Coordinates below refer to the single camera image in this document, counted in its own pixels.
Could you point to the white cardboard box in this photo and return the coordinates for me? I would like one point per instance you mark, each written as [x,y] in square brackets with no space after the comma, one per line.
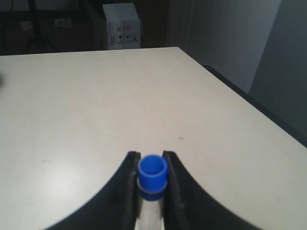
[123,26]

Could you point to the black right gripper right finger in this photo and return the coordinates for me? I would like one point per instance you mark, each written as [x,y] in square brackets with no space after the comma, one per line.
[189,207]

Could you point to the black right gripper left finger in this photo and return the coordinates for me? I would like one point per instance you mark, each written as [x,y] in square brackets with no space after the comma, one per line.
[114,207]

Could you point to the blue-capped tube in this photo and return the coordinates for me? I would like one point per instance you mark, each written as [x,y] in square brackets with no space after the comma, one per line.
[151,187]

